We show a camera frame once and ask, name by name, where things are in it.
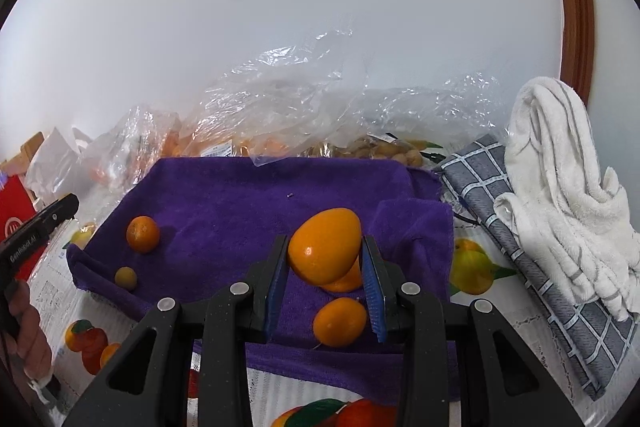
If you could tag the orange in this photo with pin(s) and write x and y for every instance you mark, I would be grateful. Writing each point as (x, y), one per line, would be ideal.
(142, 234)
(340, 322)
(350, 283)
(325, 247)

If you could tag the clear plastic bag of oranges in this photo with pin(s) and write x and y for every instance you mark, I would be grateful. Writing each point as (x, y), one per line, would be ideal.
(135, 142)

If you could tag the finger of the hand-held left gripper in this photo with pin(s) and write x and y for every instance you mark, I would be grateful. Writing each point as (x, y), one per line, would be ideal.
(62, 209)

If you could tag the fruit-print tablecloth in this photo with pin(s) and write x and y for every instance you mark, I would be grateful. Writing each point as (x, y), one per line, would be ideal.
(500, 337)

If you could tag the person's left hand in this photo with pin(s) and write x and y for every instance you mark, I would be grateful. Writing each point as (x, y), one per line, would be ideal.
(30, 332)

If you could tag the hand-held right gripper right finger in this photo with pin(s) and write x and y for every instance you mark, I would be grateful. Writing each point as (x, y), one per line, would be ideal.
(372, 297)

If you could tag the purple towel-lined tray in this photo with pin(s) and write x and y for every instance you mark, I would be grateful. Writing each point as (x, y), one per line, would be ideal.
(225, 217)

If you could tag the white plastic bag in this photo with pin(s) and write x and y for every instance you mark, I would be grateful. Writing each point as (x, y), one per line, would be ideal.
(50, 157)

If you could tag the red paper bag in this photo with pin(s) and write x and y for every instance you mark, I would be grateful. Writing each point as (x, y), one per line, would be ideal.
(12, 207)

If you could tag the large crumpled clear plastic bag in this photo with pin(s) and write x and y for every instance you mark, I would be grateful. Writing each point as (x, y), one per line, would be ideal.
(280, 97)

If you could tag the white striped towel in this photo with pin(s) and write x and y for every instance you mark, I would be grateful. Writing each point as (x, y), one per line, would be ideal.
(565, 187)

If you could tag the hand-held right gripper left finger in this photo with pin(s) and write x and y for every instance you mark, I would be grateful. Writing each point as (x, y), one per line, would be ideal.
(277, 292)

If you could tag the small green-yellow fruit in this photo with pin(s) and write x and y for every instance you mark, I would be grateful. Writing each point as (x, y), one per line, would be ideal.
(126, 278)

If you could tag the grey checked cloth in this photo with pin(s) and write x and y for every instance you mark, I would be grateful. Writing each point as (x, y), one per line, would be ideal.
(480, 187)

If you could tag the brown wooden door frame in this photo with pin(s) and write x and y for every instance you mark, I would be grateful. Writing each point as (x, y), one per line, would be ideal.
(575, 7)

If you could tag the clear bag of brown fruits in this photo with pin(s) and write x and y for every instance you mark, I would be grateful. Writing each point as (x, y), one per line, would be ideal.
(400, 127)

